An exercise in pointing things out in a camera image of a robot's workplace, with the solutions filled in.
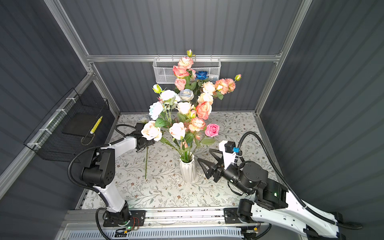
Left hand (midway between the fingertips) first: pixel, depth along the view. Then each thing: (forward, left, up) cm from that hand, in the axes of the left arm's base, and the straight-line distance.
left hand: (147, 141), depth 99 cm
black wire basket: (-3, +30, +24) cm, 39 cm away
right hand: (-31, -34, +32) cm, 56 cm away
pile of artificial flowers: (+20, +5, 0) cm, 20 cm away
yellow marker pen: (-5, +20, +24) cm, 31 cm away
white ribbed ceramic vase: (-28, -27, +13) cm, 41 cm away
